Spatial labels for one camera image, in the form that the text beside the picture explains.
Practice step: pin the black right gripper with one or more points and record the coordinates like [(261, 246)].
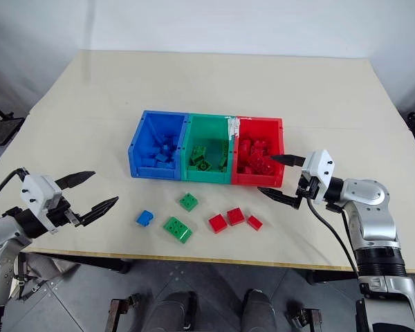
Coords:
[(306, 193)]

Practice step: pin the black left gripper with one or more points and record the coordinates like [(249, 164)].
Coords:
[(63, 212)]

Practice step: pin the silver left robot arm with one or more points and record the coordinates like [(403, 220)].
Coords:
[(0, 238)]

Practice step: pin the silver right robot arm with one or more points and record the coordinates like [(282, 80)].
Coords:
[(373, 221)]

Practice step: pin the red plastic bin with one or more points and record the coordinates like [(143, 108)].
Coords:
[(259, 178)]

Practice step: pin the small red toy brick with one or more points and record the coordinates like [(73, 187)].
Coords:
[(255, 222), (218, 223), (236, 216)]

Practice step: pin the small blue toy brick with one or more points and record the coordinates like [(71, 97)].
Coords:
[(145, 218)]

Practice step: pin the blue plastic bin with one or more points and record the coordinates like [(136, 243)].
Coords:
[(143, 162)]

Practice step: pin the white tape strip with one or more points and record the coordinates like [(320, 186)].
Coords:
[(233, 128)]

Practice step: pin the green plastic bin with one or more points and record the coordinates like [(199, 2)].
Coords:
[(207, 174)]

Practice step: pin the large green toy brick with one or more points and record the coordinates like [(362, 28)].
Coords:
[(177, 229)]

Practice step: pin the small green toy brick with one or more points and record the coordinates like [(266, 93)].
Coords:
[(187, 202)]

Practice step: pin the black stand base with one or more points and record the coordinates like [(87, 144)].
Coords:
[(3, 129)]

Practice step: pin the dark rounded shape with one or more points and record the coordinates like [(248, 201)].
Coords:
[(174, 313), (259, 311)]

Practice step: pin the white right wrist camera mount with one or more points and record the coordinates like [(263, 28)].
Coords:
[(320, 169)]

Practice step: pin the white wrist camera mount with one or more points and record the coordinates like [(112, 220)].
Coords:
[(320, 169), (38, 195)]

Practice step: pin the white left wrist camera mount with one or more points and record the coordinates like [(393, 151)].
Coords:
[(38, 195)]

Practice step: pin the black table frame bar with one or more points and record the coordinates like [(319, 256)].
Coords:
[(332, 276), (90, 262)]

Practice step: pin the dark metal bracket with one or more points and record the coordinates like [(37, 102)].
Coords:
[(119, 309), (306, 316)]

